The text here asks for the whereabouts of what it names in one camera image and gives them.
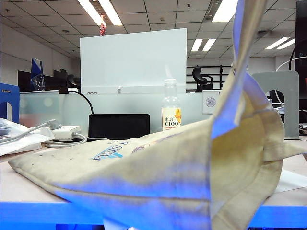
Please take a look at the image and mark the black wall rack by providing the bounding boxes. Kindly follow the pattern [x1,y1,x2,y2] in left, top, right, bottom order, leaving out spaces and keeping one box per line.
[186,64,237,93]

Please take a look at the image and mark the frosted desk partition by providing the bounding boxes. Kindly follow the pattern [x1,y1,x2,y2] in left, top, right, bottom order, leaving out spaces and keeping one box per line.
[19,90,216,135]

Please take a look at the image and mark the white board panel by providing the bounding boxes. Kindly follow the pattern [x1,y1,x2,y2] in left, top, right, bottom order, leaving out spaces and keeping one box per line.
[80,28,188,95]

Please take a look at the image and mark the white paper sheets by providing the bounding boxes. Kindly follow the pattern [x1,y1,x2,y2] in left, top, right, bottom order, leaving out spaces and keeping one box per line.
[273,167,307,195]

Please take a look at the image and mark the black background monitors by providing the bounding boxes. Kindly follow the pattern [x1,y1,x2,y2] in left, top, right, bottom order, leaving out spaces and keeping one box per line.
[17,69,81,94]

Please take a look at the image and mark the black curved cable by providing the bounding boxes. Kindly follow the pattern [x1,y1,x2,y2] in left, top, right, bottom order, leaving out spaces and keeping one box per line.
[67,90,94,115]

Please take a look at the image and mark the beige canvas tote bag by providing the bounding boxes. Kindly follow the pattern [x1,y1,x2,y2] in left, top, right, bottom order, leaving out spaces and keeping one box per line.
[8,0,307,230]

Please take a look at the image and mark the white plastic bag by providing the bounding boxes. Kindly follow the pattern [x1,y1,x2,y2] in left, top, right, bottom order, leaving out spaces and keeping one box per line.
[0,117,55,156]

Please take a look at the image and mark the white power strip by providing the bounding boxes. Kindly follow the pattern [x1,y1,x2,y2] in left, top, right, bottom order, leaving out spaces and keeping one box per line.
[50,125,82,139]

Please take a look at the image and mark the black office chair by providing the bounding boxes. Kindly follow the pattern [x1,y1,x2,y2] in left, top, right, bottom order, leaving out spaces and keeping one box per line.
[192,67,213,93]

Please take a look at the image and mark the clear plastic C100 bottle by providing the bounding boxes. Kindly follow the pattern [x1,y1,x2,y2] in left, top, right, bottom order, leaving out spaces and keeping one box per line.
[162,79,183,132]

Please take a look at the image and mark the fluorescent ceiling light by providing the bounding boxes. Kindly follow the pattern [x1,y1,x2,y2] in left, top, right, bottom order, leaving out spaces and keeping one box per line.
[78,0,123,26]
[265,37,297,50]
[191,38,216,52]
[212,0,239,23]

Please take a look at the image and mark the grey metal bookend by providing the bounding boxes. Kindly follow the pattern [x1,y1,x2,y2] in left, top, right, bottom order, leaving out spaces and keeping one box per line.
[250,71,300,140]

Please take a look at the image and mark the blue crystal trophy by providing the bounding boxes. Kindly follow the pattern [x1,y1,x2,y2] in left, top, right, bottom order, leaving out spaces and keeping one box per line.
[30,57,46,91]

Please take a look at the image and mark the purple and white name sign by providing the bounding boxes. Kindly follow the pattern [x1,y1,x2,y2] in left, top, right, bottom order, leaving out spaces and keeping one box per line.
[202,90,223,115]

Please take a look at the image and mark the black computer monitor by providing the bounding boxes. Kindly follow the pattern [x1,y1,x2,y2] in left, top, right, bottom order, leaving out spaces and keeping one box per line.
[295,0,307,125]

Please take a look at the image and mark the blue metal bookend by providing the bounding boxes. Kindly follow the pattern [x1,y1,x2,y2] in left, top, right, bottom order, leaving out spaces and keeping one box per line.
[0,83,20,124]

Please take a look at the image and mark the black rectangular device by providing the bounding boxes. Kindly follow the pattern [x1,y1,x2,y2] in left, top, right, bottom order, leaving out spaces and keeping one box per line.
[88,114,151,140]

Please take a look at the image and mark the white curved cable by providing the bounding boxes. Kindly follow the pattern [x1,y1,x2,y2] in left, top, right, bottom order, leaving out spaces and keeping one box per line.
[275,56,307,72]

